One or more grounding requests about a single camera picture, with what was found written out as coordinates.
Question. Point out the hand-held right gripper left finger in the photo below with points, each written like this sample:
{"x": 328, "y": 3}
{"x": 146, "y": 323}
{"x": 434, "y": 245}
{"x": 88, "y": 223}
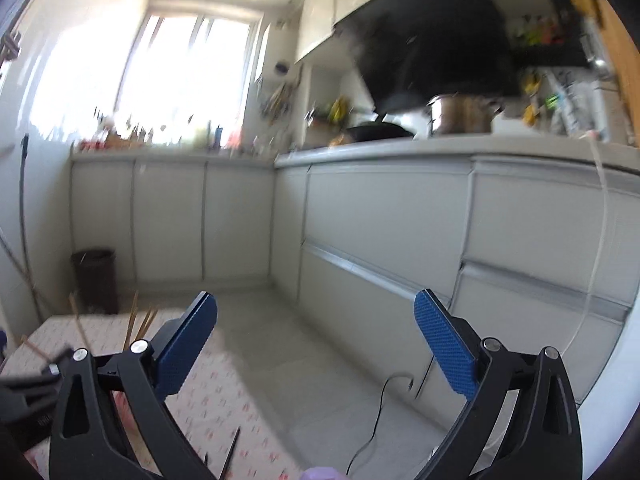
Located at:
{"x": 187, "y": 340}

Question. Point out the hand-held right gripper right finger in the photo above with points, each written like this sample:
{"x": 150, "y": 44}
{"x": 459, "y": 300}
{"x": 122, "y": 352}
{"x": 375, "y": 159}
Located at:
{"x": 445, "y": 340}

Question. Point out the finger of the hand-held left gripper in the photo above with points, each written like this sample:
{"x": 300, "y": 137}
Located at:
{"x": 35, "y": 380}

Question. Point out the single wooden chopstick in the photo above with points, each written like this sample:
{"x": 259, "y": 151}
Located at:
{"x": 36, "y": 349}

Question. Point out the pile of wooden chopsticks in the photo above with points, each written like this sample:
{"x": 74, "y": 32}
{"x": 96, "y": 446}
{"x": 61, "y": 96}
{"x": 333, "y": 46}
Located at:
{"x": 135, "y": 320}

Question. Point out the cherry-print tablecloth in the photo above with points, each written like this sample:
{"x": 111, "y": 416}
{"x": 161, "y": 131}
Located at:
{"x": 225, "y": 400}

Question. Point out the dark brown trash bin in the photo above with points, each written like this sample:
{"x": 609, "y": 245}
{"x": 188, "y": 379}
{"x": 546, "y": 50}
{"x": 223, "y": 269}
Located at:
{"x": 95, "y": 280}

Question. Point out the white cabinet with doors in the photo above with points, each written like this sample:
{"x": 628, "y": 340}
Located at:
{"x": 170, "y": 220}

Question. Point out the slanted grey pole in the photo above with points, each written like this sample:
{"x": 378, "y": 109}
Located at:
{"x": 15, "y": 260}

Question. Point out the white cabinet with drawers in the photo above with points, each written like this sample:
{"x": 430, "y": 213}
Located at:
{"x": 390, "y": 220}

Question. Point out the lilac cloth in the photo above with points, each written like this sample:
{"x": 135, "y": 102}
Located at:
{"x": 324, "y": 474}

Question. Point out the white kitchen countertop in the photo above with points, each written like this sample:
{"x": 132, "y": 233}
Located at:
{"x": 400, "y": 147}

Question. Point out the black wok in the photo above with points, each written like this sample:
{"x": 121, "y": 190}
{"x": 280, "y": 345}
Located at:
{"x": 377, "y": 131}

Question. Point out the steel cooking pot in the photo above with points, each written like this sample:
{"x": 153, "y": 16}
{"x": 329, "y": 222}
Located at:
{"x": 462, "y": 115}

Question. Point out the yellow hanging utensil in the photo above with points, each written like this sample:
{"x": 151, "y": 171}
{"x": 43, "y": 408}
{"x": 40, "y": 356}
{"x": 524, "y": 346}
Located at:
{"x": 531, "y": 105}

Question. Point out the yellow bottle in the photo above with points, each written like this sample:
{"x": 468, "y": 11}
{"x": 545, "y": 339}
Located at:
{"x": 339, "y": 110}

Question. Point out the bright kitchen window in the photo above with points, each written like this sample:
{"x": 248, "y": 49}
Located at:
{"x": 185, "y": 80}

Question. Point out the black range hood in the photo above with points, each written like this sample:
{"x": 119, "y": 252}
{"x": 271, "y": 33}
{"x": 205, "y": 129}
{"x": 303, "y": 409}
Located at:
{"x": 435, "y": 35}

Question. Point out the white upper cabinets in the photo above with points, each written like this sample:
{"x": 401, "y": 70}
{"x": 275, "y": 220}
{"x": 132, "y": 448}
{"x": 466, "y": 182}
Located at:
{"x": 320, "y": 15}

